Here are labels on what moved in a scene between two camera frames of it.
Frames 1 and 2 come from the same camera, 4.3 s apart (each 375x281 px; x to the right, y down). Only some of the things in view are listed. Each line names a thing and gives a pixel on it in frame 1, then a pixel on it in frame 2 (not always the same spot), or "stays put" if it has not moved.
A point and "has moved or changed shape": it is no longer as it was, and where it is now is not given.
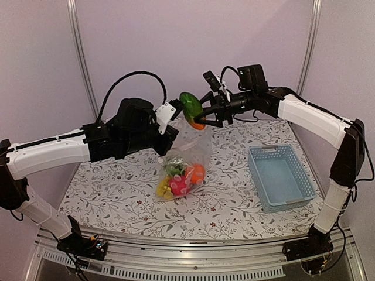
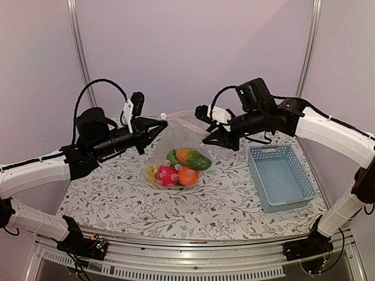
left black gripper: [162, 148] -> [142, 135]
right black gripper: [222, 109] -> [227, 140]
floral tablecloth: [116, 198] stays put
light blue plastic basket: [279, 181] stays put
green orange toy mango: [192, 108] -> [190, 158]
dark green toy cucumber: [172, 170] -> [171, 156]
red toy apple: [179, 185] -> [167, 176]
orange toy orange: [196, 173] -> [188, 177]
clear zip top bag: [183, 168] has moved or changed shape
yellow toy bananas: [164, 189] -> [151, 171]
